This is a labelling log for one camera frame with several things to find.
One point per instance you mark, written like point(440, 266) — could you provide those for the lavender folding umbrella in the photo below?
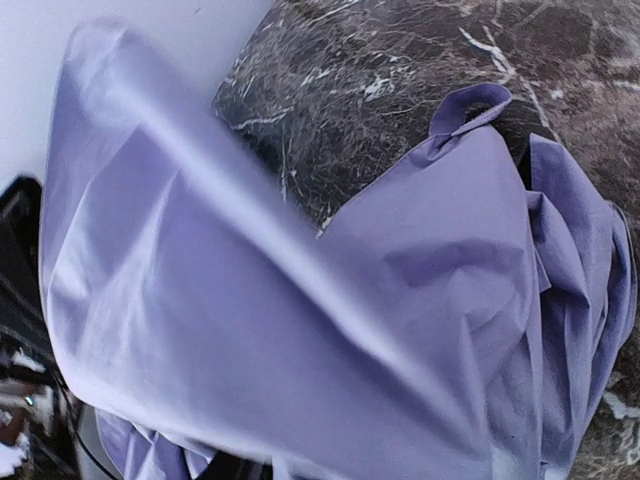
point(455, 319)

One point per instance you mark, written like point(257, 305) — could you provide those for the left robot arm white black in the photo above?
point(38, 420)

